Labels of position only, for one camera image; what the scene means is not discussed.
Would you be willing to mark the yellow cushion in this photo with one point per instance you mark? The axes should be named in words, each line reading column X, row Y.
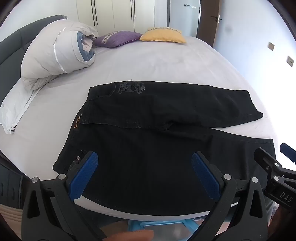
column 164, row 36

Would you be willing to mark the rolled white duvet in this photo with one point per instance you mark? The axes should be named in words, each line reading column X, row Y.
column 48, row 55

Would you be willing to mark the purple cushion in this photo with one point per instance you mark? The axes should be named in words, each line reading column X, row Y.
column 120, row 38

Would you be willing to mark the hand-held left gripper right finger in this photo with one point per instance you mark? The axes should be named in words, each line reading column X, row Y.
column 204, row 173

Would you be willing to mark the cream wardrobe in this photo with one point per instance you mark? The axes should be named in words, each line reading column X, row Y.
column 111, row 14

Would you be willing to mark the grey door panel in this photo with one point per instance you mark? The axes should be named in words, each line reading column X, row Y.
column 183, row 18

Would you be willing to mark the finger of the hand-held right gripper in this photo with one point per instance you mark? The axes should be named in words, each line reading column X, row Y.
column 266, row 158
column 288, row 150

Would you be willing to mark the white pillow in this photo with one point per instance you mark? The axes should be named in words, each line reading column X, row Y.
column 13, row 109

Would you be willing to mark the bed with white sheet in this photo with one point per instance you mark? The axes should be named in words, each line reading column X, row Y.
column 161, row 62

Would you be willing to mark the black pants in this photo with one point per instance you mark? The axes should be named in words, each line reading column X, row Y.
column 150, row 162

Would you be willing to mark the brown door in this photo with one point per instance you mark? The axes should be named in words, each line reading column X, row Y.
column 207, row 20

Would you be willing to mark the wall socket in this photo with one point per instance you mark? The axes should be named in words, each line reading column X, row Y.
column 271, row 46
column 290, row 61

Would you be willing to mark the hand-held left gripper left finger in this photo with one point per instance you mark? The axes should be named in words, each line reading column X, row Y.
column 86, row 171

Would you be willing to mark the grey padded headboard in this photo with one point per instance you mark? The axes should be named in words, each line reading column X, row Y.
column 16, row 37

